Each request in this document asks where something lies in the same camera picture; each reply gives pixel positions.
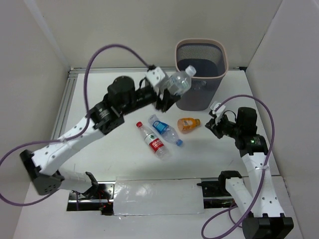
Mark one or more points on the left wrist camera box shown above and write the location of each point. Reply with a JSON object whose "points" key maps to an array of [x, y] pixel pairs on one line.
{"points": [[156, 78]]}

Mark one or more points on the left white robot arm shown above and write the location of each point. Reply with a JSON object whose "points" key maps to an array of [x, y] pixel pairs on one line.
{"points": [[122, 98]]}

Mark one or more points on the clear unlabelled plastic bottle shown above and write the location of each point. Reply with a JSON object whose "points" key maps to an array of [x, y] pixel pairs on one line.
{"points": [[200, 85]]}

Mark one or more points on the blue label water bottle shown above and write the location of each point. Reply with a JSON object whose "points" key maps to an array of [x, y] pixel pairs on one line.
{"points": [[186, 77]]}

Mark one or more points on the wide clear labelled bottle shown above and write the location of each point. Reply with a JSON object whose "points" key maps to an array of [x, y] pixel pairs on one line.
{"points": [[178, 83]]}

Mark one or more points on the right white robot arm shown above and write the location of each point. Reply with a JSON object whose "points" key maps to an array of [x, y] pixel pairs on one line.
{"points": [[262, 214]]}

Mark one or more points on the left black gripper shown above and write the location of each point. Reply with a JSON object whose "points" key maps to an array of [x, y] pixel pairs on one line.
{"points": [[161, 100]]}

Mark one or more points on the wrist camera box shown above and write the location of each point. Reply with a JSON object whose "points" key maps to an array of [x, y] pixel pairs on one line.
{"points": [[156, 78], [219, 109]]}

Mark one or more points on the grey mesh waste bin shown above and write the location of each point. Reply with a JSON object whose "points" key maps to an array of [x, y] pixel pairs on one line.
{"points": [[209, 58]]}

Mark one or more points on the red label water bottle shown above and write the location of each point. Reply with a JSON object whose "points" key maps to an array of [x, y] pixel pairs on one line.
{"points": [[153, 142]]}

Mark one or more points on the front base mounting rail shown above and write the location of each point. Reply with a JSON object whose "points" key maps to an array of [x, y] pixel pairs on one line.
{"points": [[102, 202]]}

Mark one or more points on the crushed blue cap bottle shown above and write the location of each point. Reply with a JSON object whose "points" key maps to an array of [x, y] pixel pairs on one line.
{"points": [[167, 132]]}

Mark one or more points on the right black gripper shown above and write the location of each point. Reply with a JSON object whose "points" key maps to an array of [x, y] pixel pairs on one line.
{"points": [[215, 128]]}

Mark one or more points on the orange juice bottle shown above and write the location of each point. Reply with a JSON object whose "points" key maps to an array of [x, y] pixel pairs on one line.
{"points": [[188, 124]]}

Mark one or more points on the back aluminium rail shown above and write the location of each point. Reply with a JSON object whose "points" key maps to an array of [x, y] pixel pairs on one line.
{"points": [[132, 69]]}

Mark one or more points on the left aluminium rail frame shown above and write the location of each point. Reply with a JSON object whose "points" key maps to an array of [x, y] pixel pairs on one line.
{"points": [[65, 104]]}

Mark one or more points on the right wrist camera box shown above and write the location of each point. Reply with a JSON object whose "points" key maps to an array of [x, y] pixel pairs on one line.
{"points": [[219, 109]]}

